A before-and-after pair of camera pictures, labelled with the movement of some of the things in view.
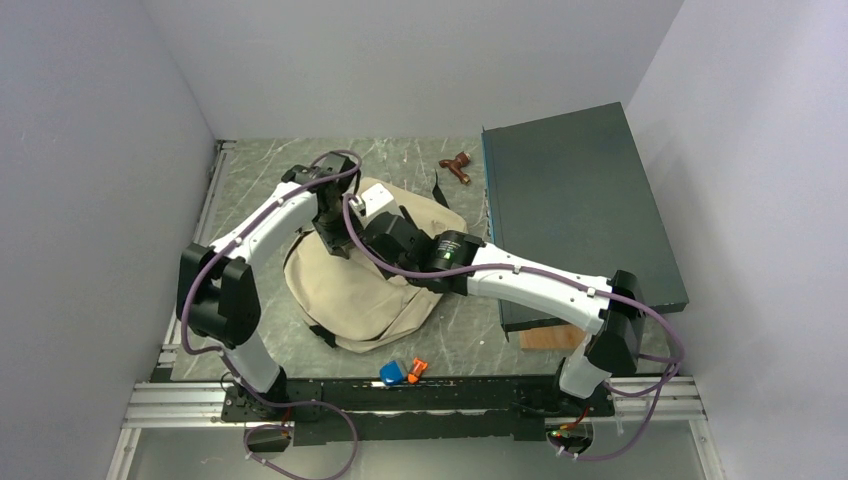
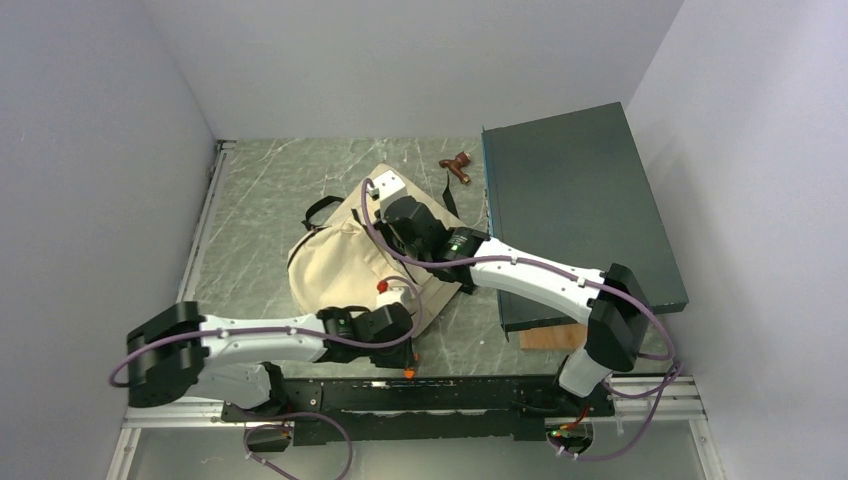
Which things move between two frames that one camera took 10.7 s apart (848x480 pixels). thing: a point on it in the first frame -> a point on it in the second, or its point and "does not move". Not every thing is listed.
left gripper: (335, 241) -> (401, 357)
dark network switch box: (568, 193) does not move
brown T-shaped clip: (462, 159) does not move
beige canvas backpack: (352, 302) does not move
